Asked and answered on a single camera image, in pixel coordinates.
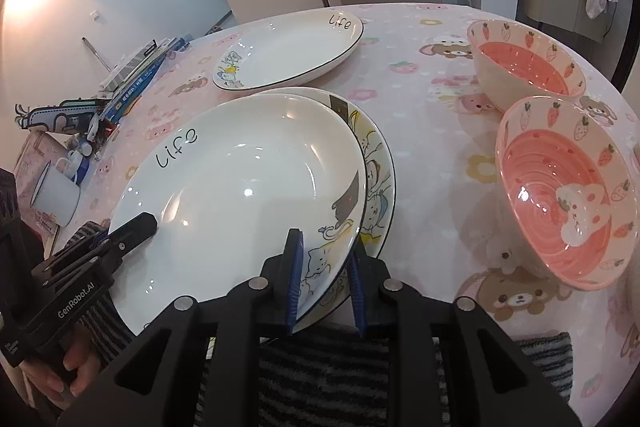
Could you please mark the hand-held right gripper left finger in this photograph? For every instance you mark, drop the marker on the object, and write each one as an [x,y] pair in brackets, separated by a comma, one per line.
[294,277]

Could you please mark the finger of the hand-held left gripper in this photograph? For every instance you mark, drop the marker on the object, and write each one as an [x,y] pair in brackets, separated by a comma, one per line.
[86,237]
[135,233]

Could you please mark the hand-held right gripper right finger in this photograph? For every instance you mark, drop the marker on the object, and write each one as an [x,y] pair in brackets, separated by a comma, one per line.
[356,297]

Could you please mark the white cartoon plate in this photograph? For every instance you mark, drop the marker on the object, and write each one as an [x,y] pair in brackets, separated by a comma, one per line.
[240,187]
[290,52]

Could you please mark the white plate with colourful cartoons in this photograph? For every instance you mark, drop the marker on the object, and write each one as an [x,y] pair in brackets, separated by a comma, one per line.
[377,187]

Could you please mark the pink strawberry bowl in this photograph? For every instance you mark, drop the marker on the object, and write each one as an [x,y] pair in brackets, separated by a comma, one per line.
[545,187]
[520,57]

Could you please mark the person's left hand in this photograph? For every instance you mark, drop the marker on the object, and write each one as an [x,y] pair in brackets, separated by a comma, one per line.
[75,357]

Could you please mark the white enamel mug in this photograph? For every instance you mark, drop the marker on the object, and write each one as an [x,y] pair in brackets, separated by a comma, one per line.
[55,202]

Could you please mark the striped clothing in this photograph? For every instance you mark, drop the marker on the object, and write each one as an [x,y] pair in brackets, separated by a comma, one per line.
[320,367]

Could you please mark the cartoon printed box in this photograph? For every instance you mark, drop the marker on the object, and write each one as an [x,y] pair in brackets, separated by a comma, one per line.
[55,116]

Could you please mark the colourful packets at table edge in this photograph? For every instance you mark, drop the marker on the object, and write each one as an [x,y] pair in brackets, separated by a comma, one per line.
[145,82]

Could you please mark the white book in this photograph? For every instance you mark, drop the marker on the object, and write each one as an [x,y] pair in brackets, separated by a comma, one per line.
[132,67]

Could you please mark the silver pen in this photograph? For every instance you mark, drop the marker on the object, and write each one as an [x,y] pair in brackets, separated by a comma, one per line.
[95,53]

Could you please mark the pink cartoon tablecloth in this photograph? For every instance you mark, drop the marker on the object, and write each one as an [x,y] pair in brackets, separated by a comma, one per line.
[425,117]

